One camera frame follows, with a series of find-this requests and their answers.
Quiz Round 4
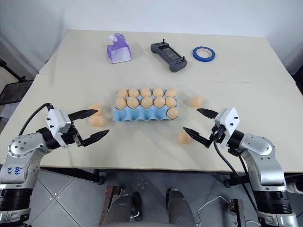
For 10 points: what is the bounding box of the black tripod stand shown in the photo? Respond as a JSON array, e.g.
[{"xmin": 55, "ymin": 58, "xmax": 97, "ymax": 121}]
[{"xmin": 0, "ymin": 57, "xmax": 27, "ymax": 82}]

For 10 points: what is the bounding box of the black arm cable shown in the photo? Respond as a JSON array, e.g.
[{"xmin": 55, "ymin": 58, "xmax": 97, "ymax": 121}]
[
  {"xmin": 211, "ymin": 133, "xmax": 260, "ymax": 215},
  {"xmin": 18, "ymin": 102, "xmax": 52, "ymax": 137}
]

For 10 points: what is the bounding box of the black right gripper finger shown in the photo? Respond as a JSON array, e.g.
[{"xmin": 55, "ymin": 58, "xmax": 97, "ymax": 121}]
[
  {"xmin": 183, "ymin": 126, "xmax": 212, "ymax": 149},
  {"xmin": 196, "ymin": 108, "xmax": 218, "ymax": 120}
]

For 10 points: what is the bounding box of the rusty metal bracket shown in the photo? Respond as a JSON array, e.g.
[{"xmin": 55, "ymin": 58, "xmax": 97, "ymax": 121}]
[
  {"xmin": 227, "ymin": 198, "xmax": 246, "ymax": 227},
  {"xmin": 98, "ymin": 185, "xmax": 125, "ymax": 224}
]

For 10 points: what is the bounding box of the blue tape roll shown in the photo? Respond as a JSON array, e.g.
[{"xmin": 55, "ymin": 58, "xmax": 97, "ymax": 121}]
[{"xmin": 192, "ymin": 46, "xmax": 216, "ymax": 63}]

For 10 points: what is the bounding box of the grey handheld remote controller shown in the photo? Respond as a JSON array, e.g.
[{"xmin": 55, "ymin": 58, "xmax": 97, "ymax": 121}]
[{"xmin": 150, "ymin": 38, "xmax": 188, "ymax": 73}]

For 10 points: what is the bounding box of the purple tissue pack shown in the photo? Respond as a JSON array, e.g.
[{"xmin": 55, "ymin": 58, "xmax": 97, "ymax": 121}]
[{"xmin": 106, "ymin": 33, "xmax": 133, "ymax": 65}]

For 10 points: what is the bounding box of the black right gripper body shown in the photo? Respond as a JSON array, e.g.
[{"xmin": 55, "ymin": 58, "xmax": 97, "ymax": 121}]
[{"xmin": 209, "ymin": 124, "xmax": 226, "ymax": 145}]

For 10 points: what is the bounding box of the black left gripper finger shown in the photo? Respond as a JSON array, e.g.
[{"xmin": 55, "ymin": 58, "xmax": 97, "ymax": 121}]
[
  {"xmin": 78, "ymin": 129, "xmax": 110, "ymax": 148},
  {"xmin": 68, "ymin": 108, "xmax": 99, "ymax": 122}
]

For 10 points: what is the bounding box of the black table leg foot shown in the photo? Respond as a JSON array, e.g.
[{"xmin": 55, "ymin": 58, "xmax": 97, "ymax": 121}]
[
  {"xmin": 39, "ymin": 167, "xmax": 105, "ymax": 185},
  {"xmin": 223, "ymin": 173, "xmax": 303, "ymax": 189}
]

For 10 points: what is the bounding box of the black mesh platform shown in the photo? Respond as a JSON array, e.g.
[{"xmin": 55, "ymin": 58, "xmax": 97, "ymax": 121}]
[{"xmin": 0, "ymin": 79, "xmax": 34, "ymax": 119}]

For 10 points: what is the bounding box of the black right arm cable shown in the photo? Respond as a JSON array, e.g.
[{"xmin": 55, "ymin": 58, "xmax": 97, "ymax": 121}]
[{"xmin": 211, "ymin": 133, "xmax": 260, "ymax": 215}]

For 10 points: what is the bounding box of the blue egg carton with eggs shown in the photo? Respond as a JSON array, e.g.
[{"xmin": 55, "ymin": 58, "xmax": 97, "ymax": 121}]
[{"xmin": 112, "ymin": 89, "xmax": 181, "ymax": 123}]

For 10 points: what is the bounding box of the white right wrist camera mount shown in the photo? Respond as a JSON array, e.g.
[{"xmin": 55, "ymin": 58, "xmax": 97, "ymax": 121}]
[{"xmin": 214, "ymin": 107, "xmax": 241, "ymax": 146}]

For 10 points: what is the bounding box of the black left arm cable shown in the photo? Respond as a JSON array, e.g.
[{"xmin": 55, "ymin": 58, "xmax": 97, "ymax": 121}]
[{"xmin": 18, "ymin": 102, "xmax": 52, "ymax": 137}]

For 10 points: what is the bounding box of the dark rounded robot leg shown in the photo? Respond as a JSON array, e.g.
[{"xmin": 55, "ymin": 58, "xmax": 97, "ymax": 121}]
[
  {"xmin": 165, "ymin": 188, "xmax": 197, "ymax": 227},
  {"xmin": 106, "ymin": 191, "xmax": 143, "ymax": 227}
]

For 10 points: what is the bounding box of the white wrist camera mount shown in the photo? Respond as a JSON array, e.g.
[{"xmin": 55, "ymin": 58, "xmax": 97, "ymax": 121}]
[
  {"xmin": 214, "ymin": 107, "xmax": 241, "ymax": 146},
  {"xmin": 46, "ymin": 108, "xmax": 72, "ymax": 143}
]

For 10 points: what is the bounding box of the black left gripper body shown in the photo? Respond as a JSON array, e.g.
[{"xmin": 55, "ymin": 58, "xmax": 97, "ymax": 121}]
[{"xmin": 60, "ymin": 120, "xmax": 82, "ymax": 148}]

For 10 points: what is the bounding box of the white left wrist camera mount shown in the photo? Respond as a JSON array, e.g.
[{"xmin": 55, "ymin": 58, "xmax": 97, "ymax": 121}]
[{"xmin": 46, "ymin": 108, "xmax": 72, "ymax": 143}]

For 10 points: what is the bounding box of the white floor cable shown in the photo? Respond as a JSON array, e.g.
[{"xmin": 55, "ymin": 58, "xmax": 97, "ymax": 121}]
[{"xmin": 197, "ymin": 195, "xmax": 232, "ymax": 227}]

